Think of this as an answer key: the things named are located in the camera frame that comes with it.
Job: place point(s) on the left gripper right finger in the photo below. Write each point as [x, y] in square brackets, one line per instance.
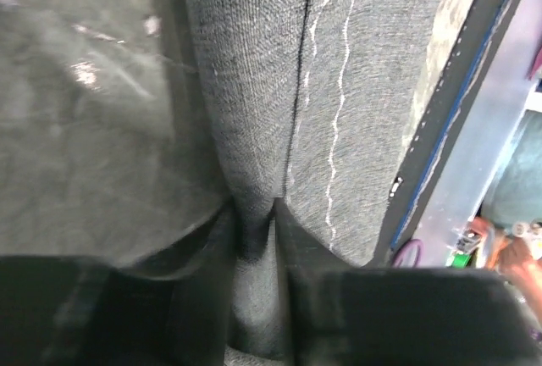
[337, 314]

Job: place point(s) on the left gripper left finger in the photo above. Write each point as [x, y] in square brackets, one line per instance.
[172, 308]

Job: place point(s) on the grey cloth napkin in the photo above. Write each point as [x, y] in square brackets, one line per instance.
[309, 100]

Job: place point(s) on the aluminium frame rail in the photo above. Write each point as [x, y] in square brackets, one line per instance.
[489, 125]

